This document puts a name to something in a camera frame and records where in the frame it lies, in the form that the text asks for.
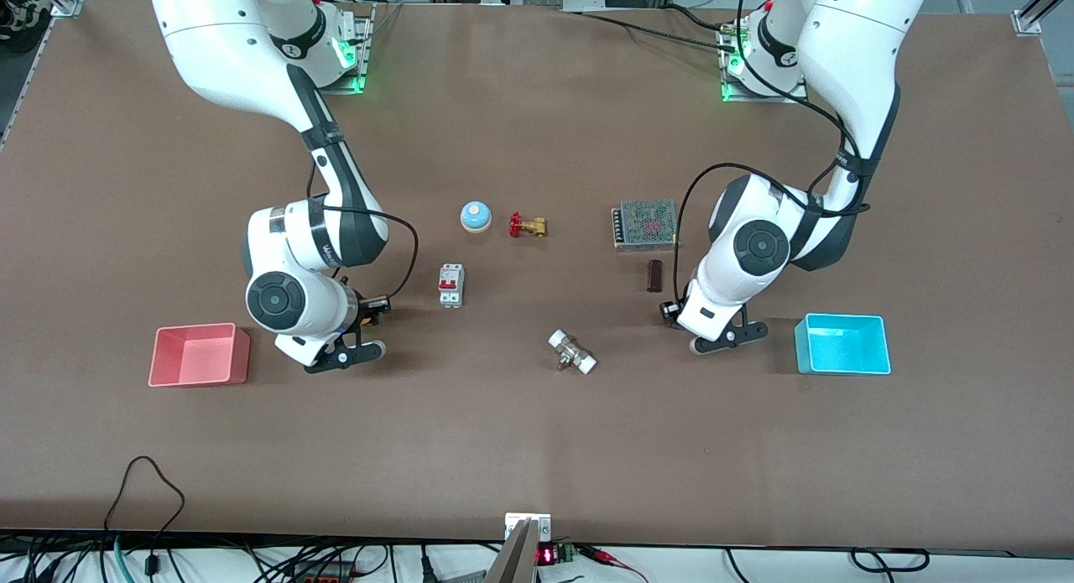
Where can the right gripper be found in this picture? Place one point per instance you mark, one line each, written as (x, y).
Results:
(367, 307)

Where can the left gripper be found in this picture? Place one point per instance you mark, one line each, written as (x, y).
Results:
(672, 309)

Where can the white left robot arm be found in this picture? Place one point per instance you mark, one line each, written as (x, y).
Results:
(847, 46)

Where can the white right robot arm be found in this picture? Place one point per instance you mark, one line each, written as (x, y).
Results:
(218, 54)

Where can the dark brown block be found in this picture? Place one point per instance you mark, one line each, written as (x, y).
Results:
(654, 276)

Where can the cyan plastic bin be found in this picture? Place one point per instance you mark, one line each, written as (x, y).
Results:
(843, 348)

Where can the white red circuit breaker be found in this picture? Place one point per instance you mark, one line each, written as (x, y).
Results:
(450, 285)

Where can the metal mesh power supply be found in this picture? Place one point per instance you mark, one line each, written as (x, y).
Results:
(646, 224)

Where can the pink plastic bin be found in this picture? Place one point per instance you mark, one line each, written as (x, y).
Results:
(197, 356)

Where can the white-capped brass fitting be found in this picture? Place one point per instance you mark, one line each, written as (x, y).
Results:
(572, 352)

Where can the blue round bell button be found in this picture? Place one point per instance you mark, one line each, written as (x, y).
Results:
(476, 216)

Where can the red LED display module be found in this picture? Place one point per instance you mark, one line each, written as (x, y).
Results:
(547, 555)

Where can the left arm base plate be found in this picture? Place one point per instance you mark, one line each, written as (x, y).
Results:
(738, 84)

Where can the aluminium mount bracket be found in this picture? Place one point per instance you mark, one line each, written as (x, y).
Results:
(541, 523)

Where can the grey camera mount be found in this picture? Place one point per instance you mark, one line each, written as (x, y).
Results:
(516, 559)

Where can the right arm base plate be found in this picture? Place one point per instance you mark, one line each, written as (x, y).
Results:
(351, 59)

